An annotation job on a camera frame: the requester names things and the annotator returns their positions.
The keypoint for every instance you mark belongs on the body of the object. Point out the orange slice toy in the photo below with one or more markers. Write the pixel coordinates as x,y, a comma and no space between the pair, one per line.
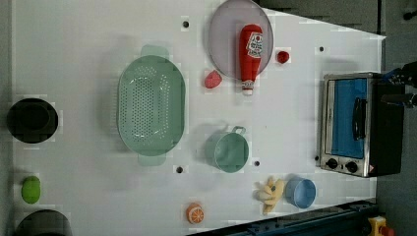
195,213

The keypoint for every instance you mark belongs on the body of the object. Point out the pink strawberry toy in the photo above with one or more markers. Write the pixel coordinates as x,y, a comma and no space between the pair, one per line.
212,80

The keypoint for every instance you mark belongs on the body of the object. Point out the green pot with handle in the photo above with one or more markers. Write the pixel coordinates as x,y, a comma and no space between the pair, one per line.
228,151

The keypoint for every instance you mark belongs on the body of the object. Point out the yellow red clamp tool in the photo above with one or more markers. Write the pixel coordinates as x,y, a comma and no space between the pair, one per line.
379,227

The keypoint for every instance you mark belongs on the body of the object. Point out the red tomato toy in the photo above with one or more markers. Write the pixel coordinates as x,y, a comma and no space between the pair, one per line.
282,57

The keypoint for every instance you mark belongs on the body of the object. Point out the red ketchup bottle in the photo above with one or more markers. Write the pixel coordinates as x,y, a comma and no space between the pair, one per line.
250,56

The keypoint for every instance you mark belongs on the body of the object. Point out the green pear toy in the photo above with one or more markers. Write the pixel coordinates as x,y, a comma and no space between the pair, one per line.
30,191

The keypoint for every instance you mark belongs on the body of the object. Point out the yellow plush banana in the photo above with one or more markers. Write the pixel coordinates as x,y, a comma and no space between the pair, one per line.
270,193

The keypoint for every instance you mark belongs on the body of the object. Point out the grey round plate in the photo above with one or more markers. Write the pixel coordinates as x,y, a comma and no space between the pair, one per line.
224,32

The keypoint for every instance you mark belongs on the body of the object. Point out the blue cup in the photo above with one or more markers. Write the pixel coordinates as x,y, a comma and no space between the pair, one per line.
300,192

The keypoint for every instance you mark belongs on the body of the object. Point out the silver toaster oven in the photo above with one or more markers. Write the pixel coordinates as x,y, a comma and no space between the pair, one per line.
362,134

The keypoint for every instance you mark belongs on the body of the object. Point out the green oval colander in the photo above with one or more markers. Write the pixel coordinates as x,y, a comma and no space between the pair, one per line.
151,105

